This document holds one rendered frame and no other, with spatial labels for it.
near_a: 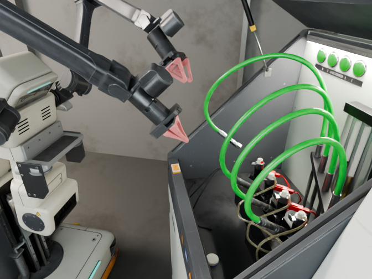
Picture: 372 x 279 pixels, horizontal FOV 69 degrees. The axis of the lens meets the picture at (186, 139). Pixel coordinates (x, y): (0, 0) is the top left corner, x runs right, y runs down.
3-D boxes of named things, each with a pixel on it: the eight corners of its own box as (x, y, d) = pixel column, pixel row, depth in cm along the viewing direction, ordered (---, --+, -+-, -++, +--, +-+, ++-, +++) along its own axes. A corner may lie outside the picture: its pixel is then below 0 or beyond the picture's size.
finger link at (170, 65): (198, 75, 92) (182, 52, 92) (190, 75, 85) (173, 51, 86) (184, 87, 95) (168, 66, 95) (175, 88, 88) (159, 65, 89)
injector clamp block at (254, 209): (232, 216, 103) (236, 184, 95) (257, 212, 104) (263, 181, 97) (273, 306, 73) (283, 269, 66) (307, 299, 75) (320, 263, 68)
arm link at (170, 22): (153, 30, 100) (137, 19, 93) (176, 7, 96) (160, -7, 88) (165, 53, 95) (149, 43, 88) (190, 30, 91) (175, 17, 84)
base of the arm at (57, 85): (58, 82, 124) (41, 91, 114) (69, 72, 121) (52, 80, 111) (72, 98, 127) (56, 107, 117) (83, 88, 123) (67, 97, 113)
